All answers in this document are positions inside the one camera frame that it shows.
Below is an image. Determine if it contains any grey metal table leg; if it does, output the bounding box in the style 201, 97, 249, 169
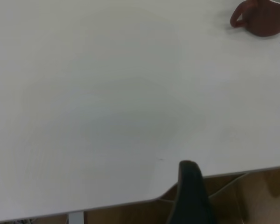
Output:
68, 210, 85, 224

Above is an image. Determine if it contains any red ceramic mug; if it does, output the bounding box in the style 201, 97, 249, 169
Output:
230, 0, 280, 37

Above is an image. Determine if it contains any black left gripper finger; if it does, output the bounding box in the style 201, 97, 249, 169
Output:
165, 160, 218, 224

